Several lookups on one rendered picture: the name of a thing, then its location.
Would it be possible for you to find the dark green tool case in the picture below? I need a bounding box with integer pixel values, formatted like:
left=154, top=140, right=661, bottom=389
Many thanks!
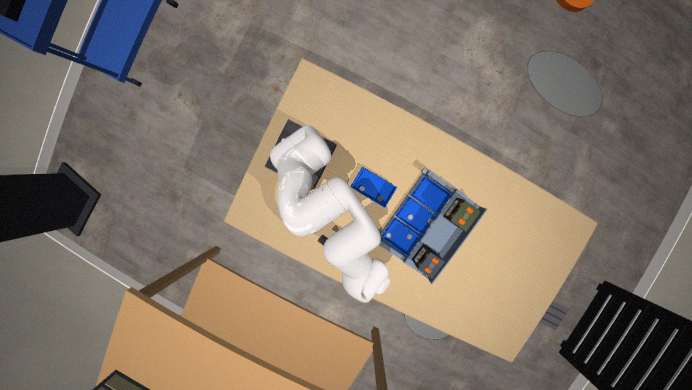
left=443, top=198, right=480, bottom=232

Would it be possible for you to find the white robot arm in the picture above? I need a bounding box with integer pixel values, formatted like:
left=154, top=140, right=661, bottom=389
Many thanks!
left=270, top=125, right=391, bottom=302

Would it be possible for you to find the blue bin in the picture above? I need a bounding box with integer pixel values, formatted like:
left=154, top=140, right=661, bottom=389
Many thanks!
left=383, top=219, right=421, bottom=256
left=412, top=177, right=452, bottom=214
left=352, top=167, right=397, bottom=208
left=397, top=198, right=436, bottom=235

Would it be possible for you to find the black tool case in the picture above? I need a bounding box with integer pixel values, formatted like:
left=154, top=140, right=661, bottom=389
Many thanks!
left=412, top=244, right=445, bottom=279

